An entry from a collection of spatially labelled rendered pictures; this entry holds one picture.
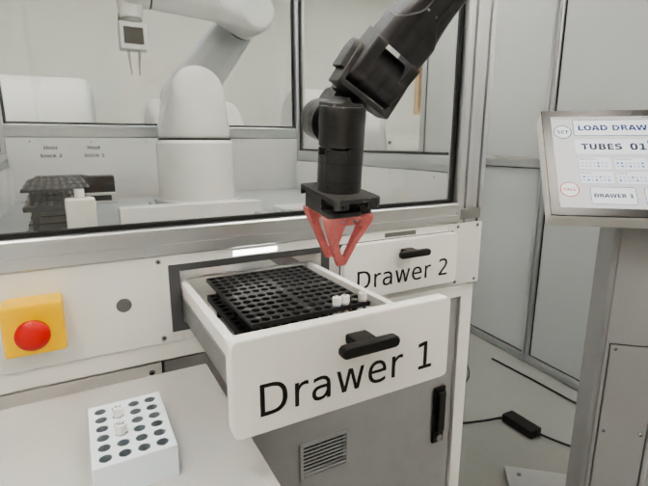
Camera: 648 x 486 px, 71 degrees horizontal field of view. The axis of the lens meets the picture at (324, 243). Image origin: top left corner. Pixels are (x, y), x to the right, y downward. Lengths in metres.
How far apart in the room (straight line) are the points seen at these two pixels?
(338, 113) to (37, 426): 0.55
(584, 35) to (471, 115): 1.39
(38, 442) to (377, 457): 0.72
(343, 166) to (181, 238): 0.32
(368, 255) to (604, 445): 0.91
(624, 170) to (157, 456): 1.10
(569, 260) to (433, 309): 1.82
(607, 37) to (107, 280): 2.08
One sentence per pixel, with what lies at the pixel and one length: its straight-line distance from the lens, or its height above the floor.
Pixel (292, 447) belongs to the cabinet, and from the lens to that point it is 1.01.
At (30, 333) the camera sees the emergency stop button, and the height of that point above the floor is 0.88.
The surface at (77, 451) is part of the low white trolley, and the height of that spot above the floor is 0.76.
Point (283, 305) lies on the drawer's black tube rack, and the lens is 0.64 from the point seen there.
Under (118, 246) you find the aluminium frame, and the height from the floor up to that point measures 0.97.
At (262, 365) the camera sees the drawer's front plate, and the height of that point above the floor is 0.90.
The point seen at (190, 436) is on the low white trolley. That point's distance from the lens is 0.64.
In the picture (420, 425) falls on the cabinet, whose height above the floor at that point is 0.45.
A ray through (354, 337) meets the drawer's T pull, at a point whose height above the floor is 0.91.
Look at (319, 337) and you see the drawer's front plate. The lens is 0.50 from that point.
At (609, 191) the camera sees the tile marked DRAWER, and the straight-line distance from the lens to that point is 1.21.
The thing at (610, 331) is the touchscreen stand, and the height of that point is 0.65.
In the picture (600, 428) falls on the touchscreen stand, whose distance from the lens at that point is 1.50.
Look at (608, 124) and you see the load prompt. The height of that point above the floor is 1.16.
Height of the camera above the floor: 1.12
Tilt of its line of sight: 12 degrees down
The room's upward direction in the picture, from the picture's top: straight up
